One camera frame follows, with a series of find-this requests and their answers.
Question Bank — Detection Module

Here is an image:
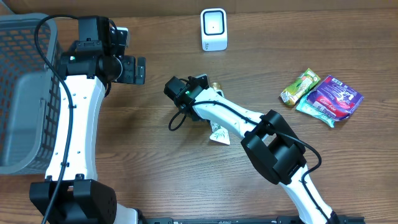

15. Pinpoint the white tube with gold cap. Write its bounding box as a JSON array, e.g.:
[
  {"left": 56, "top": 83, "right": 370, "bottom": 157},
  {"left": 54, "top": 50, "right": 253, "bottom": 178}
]
[{"left": 210, "top": 82, "right": 230, "bottom": 145}]

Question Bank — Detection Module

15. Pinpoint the green yellow snack pouch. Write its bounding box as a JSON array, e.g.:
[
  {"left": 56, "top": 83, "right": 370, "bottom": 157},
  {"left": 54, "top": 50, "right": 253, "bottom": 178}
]
[{"left": 280, "top": 68, "right": 321, "bottom": 106}]

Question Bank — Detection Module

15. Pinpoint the teal package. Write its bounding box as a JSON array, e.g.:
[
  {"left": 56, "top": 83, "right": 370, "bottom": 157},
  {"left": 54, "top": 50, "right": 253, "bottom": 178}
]
[{"left": 296, "top": 101, "right": 335, "bottom": 128}]

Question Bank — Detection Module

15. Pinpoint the purple snack package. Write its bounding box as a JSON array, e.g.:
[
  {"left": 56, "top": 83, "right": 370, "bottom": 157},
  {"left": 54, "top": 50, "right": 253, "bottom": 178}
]
[{"left": 306, "top": 75, "right": 364, "bottom": 121}]

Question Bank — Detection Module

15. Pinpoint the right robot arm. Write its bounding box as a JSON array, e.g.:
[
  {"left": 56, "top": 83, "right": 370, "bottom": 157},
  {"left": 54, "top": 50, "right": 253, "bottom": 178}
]
[{"left": 164, "top": 74, "right": 339, "bottom": 223}]

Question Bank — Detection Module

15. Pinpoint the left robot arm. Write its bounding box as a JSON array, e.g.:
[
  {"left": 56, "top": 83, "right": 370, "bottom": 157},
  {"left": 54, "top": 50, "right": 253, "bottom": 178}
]
[{"left": 29, "top": 16, "right": 146, "bottom": 223}]

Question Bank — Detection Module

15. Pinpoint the grey plastic basket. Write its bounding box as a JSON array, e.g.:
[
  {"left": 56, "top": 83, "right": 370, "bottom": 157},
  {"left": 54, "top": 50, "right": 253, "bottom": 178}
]
[{"left": 1, "top": 13, "right": 62, "bottom": 175}]

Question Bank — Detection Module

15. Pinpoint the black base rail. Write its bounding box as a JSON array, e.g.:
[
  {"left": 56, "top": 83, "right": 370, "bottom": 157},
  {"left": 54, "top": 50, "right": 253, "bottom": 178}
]
[{"left": 136, "top": 215, "right": 365, "bottom": 224}]

